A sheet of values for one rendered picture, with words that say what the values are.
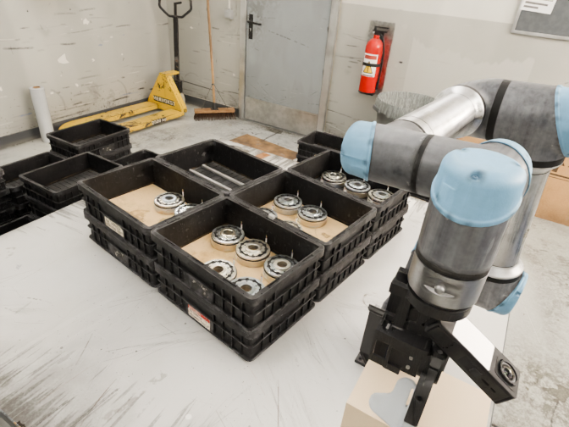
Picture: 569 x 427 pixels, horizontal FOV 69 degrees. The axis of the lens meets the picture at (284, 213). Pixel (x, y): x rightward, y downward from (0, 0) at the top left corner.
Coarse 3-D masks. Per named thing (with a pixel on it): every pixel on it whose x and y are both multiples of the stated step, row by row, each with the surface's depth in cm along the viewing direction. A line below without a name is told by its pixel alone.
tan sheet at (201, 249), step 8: (200, 240) 129; (208, 240) 129; (184, 248) 125; (192, 248) 125; (200, 248) 125; (208, 248) 126; (200, 256) 122; (208, 256) 122; (216, 256) 123; (224, 256) 123; (232, 256) 123; (240, 264) 120; (240, 272) 117; (248, 272) 117; (256, 272) 118; (264, 280) 115
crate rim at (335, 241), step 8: (272, 176) 148; (296, 176) 150; (256, 184) 142; (320, 184) 146; (232, 192) 136; (240, 192) 137; (336, 192) 141; (240, 200) 132; (352, 200) 138; (256, 208) 128; (376, 208) 134; (368, 216) 130; (288, 224) 122; (352, 224) 125; (360, 224) 126; (304, 232) 119; (344, 232) 120; (352, 232) 124; (320, 240) 116; (336, 240) 117; (344, 240) 121; (328, 248) 115
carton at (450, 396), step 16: (368, 368) 57; (368, 384) 55; (384, 384) 55; (448, 384) 56; (464, 384) 56; (352, 400) 53; (368, 400) 53; (432, 400) 53; (448, 400) 54; (464, 400) 54; (480, 400) 54; (352, 416) 53; (368, 416) 51; (432, 416) 52; (448, 416) 52; (464, 416) 52; (480, 416) 52
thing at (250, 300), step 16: (160, 240) 111; (304, 240) 117; (176, 256) 109; (192, 256) 106; (320, 256) 113; (208, 272) 101; (288, 272) 103; (224, 288) 99; (240, 288) 97; (272, 288) 98; (256, 304) 95
